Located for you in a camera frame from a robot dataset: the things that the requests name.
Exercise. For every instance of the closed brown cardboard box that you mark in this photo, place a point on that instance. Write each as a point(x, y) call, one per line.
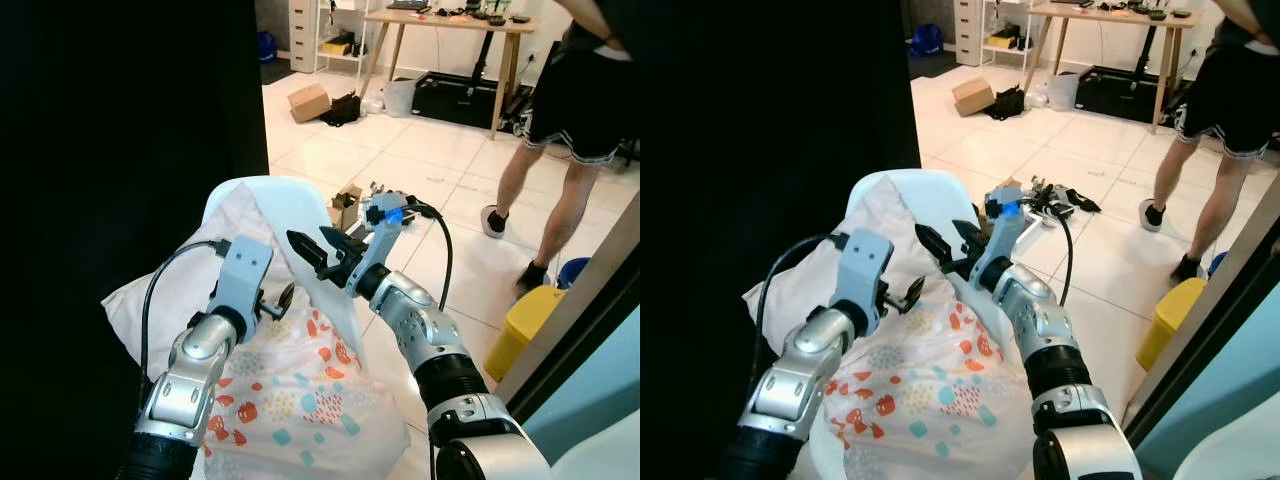
point(308, 103)
point(972, 97)

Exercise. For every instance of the black bag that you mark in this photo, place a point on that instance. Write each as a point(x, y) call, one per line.
point(343, 110)
point(1007, 104)

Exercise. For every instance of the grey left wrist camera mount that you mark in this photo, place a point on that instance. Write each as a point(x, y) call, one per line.
point(865, 270)
point(240, 275)

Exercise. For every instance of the white bucket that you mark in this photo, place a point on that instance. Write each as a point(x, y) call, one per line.
point(1063, 92)
point(400, 98)

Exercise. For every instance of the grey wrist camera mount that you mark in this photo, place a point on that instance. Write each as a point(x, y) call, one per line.
point(380, 235)
point(240, 275)
point(1003, 235)
point(865, 270)

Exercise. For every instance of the clear plastic bag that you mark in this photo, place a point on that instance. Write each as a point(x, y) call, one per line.
point(1037, 97)
point(373, 102)

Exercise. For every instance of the dark floor mat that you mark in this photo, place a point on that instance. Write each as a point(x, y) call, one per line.
point(930, 66)
point(276, 72)

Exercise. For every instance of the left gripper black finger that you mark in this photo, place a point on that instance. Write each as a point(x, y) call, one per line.
point(285, 299)
point(913, 293)

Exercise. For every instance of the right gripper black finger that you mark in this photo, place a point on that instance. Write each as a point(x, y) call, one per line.
point(308, 252)
point(935, 245)
point(968, 236)
point(343, 242)

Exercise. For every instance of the white plastic shell chair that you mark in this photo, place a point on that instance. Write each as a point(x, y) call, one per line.
point(930, 185)
point(290, 195)

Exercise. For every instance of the yellow bin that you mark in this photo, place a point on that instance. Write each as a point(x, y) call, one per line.
point(1170, 320)
point(520, 330)

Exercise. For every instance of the blue round container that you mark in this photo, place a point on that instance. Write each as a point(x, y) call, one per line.
point(1216, 265)
point(572, 272)

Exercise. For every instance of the black treadmill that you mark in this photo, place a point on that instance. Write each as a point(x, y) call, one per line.
point(1115, 95)
point(455, 100)

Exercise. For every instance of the blue bag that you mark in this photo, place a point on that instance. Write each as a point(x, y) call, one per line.
point(926, 40)
point(266, 46)

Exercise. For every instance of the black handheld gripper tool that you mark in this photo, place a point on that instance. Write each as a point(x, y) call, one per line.
point(1050, 195)
point(385, 190)

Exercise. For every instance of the beige pillow with colourful print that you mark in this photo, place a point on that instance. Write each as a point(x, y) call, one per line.
point(300, 400)
point(930, 400)

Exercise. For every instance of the person in black shorts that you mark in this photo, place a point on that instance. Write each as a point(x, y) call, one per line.
point(575, 100)
point(1235, 100)

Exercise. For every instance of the beige door frame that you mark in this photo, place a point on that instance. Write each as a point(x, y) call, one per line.
point(1215, 300)
point(570, 300)

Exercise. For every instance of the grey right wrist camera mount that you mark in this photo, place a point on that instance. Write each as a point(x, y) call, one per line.
point(1003, 235)
point(380, 235)

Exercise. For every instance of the white drawer unit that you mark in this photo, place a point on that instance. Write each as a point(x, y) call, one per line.
point(303, 35)
point(968, 30)

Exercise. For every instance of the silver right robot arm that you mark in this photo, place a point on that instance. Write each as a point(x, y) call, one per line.
point(1040, 320)
point(430, 330)

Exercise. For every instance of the wooden desk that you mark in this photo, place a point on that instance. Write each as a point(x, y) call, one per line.
point(450, 20)
point(1100, 13)

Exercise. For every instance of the yellow box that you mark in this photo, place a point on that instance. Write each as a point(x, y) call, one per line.
point(337, 46)
point(1002, 39)

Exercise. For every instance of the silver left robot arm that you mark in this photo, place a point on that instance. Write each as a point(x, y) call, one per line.
point(185, 380)
point(790, 380)

